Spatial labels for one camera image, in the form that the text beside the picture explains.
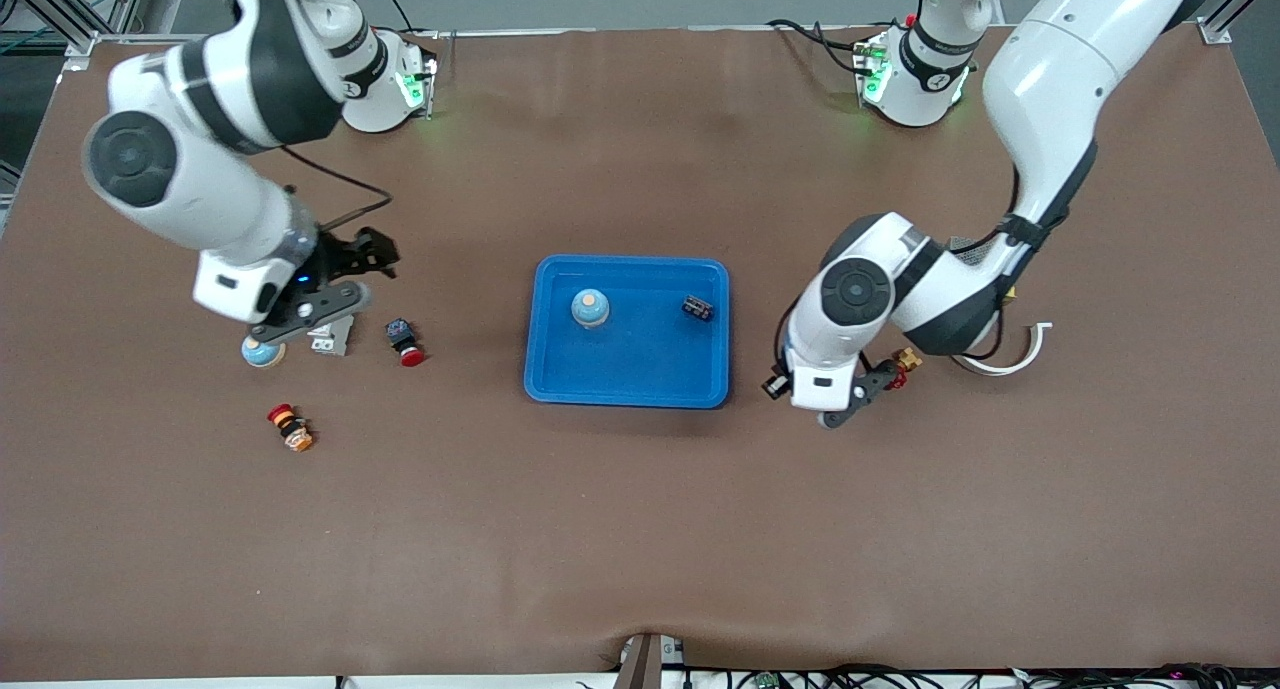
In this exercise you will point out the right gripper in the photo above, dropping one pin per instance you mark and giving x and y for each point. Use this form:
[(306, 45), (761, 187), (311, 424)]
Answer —
[(340, 257)]

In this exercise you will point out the blue plastic tray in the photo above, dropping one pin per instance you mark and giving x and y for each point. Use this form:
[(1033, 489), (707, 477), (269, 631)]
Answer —
[(628, 364)]

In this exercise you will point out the blue desk bell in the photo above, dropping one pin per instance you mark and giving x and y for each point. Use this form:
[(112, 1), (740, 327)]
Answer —
[(262, 353), (590, 307)]

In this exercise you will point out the red mushroom button black body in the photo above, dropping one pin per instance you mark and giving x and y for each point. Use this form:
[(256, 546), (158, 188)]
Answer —
[(404, 341)]

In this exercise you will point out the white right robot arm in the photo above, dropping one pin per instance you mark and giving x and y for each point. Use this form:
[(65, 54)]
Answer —
[(190, 179)]

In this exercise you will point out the red yellow push button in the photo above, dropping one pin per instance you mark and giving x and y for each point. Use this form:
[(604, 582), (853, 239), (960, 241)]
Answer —
[(290, 427)]

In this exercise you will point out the aluminium frame profile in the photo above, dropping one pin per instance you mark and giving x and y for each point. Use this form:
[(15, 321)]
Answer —
[(1230, 19), (60, 19)]

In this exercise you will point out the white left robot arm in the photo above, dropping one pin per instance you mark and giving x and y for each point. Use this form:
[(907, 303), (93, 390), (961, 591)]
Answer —
[(1050, 69)]

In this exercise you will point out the white circuit breaker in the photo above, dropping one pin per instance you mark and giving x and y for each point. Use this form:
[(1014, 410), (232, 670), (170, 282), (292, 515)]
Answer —
[(335, 337)]

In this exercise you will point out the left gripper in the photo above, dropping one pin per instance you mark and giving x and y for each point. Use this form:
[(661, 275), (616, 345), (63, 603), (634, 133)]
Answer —
[(774, 387)]

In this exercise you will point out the metal mesh power supply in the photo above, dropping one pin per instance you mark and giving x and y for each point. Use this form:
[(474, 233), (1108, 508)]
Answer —
[(968, 247)]

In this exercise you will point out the small black electrolytic capacitor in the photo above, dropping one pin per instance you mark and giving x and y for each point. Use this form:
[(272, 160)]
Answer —
[(698, 308)]

